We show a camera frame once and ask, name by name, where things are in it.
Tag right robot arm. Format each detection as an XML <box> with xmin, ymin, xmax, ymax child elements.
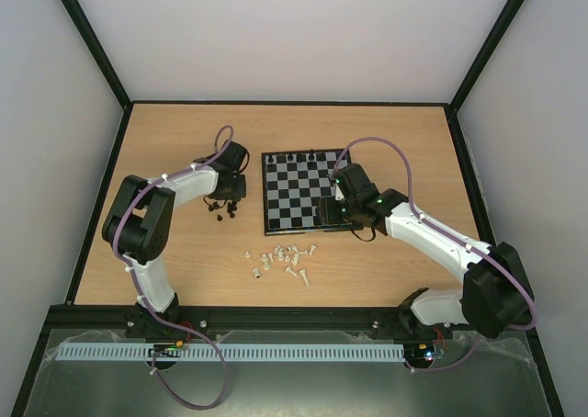
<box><xmin>318</xmin><ymin>163</ymin><xmax>533</xmax><ymax>338</ymax></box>

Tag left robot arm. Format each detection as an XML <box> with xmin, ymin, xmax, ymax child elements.
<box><xmin>102</xmin><ymin>141</ymin><xmax>250</xmax><ymax>339</ymax></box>

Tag black grey chessboard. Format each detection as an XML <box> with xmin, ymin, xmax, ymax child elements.
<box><xmin>261</xmin><ymin>148</ymin><xmax>361</xmax><ymax>236</ymax></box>

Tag clear plastic sheet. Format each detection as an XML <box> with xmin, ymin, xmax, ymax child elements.
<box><xmin>444</xmin><ymin>331</ymin><xmax>537</xmax><ymax>371</ymax></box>

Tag black aluminium frame rail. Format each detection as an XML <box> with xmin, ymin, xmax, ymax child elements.
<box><xmin>45</xmin><ymin>304</ymin><xmax>534</xmax><ymax>333</ymax></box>

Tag light blue cable duct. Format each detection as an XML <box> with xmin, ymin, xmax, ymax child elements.
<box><xmin>55</xmin><ymin>343</ymin><xmax>405</xmax><ymax>363</ymax></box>

